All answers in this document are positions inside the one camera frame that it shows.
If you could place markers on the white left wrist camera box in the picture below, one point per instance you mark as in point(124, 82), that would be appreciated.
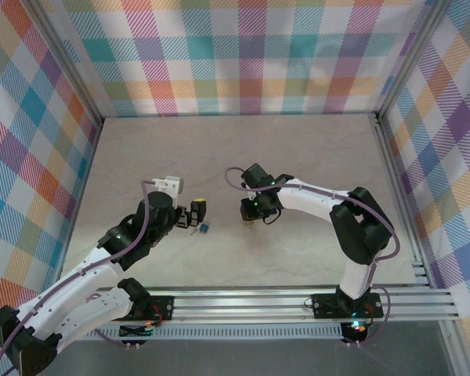
point(170, 186)

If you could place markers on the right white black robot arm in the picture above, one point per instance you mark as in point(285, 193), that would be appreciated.
point(360, 231)

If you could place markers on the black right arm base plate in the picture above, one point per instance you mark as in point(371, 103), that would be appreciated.
point(325, 309)

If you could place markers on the blue padlock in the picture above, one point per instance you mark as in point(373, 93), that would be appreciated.
point(205, 228)

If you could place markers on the aluminium mounting rail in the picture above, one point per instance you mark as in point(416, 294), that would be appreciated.
point(239, 307)

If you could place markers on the plaid backdrop cloth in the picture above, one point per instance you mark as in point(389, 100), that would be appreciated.
point(239, 58)
point(454, 156)
point(19, 156)

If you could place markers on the aluminium side rail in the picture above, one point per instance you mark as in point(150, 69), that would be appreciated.
point(82, 196)
point(397, 188)

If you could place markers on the black controller board with leds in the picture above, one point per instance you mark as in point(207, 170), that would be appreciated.
point(135, 332)
point(356, 331)

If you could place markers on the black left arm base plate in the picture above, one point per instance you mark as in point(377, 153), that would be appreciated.
point(165, 301)

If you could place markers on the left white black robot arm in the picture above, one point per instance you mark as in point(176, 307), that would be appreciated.
point(74, 297)

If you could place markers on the aluminium frame post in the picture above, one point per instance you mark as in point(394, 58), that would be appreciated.
point(68, 62)
point(408, 62)

